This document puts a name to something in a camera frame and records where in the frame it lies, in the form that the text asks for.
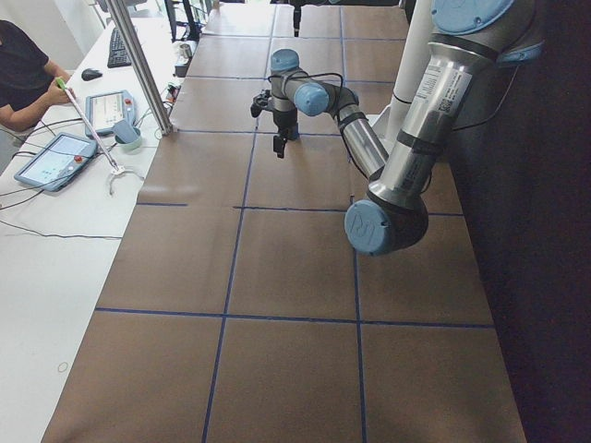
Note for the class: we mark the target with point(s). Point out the black keyboard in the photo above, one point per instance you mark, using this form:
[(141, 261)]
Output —
[(118, 55)]

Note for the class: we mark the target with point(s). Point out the blue cup on tape roll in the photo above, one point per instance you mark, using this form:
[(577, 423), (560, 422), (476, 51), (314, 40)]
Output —
[(127, 137)]

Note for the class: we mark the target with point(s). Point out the metal cup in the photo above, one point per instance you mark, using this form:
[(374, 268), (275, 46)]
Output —
[(185, 50)]

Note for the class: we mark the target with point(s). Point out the far teach pendant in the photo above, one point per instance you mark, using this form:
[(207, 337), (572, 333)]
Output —
[(107, 109)]

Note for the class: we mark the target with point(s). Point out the near teach pendant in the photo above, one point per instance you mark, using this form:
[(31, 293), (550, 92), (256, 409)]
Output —
[(58, 163)]

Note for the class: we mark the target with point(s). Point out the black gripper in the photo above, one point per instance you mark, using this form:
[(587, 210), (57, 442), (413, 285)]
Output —
[(284, 123), (296, 18)]

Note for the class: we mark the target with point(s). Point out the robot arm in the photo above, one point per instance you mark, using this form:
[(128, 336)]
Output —
[(449, 44)]

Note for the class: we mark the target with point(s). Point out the white pole base plate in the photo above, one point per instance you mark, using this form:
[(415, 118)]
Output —
[(379, 123)]

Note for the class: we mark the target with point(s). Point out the black computer mouse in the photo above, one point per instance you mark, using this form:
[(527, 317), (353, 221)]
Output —
[(89, 74)]

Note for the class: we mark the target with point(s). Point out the black box under cup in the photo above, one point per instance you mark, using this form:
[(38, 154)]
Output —
[(182, 64)]

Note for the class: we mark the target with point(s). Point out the teach pendant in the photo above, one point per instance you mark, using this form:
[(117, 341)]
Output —
[(107, 109), (58, 163)]

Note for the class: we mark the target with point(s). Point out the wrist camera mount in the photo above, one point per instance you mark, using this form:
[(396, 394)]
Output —
[(261, 102)]

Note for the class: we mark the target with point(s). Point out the aluminium frame post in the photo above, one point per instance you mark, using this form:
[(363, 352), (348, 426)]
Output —
[(123, 22)]

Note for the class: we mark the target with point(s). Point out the person in black shirt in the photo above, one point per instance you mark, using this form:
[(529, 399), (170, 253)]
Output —
[(28, 80)]

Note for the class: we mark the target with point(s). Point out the reacher grabber stick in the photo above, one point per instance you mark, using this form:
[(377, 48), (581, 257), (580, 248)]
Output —
[(118, 170)]

